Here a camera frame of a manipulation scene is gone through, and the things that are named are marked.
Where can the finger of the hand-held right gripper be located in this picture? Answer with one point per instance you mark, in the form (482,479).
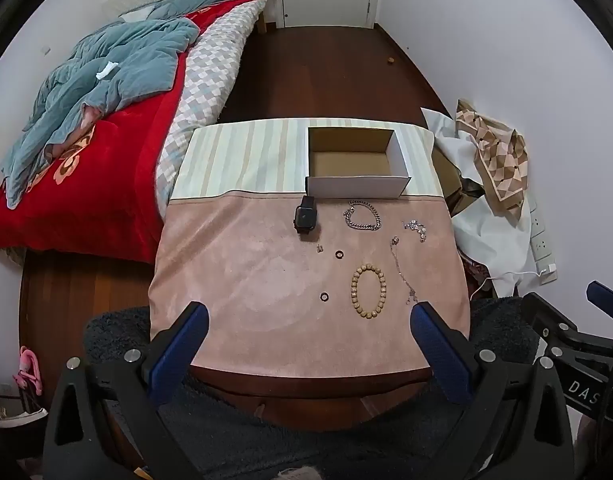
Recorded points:
(608,295)
(561,325)

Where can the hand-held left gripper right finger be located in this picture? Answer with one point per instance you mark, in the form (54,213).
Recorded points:
(439,350)

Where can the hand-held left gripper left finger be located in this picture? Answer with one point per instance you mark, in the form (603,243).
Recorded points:
(181,350)

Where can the white cardboard box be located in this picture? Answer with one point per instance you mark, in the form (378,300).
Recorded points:
(356,185)

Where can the white power strip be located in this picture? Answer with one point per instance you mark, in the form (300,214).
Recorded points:
(542,245)

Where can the dark red patterned cloth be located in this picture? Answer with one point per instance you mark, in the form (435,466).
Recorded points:
(476,270)

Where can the pink and striped tablecloth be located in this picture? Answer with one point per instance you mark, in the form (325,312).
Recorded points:
(266,285)

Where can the white cloth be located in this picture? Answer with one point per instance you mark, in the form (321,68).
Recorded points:
(491,240)

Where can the wooden table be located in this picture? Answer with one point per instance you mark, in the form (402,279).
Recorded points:
(311,400)

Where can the pink plastic item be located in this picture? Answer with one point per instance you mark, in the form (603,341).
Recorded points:
(29,367)

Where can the beige geometric patterned scarf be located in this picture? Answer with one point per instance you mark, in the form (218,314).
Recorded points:
(501,160)

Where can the black smartwatch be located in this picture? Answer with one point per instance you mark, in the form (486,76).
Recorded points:
(305,217)

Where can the checkered mattress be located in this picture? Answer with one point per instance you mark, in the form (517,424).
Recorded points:
(211,70)

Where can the white paper scrap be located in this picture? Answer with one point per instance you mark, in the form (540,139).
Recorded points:
(106,71)

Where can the blue quilt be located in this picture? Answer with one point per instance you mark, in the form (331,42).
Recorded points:
(126,55)

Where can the wooden bed frame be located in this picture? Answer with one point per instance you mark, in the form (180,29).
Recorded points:
(264,22)

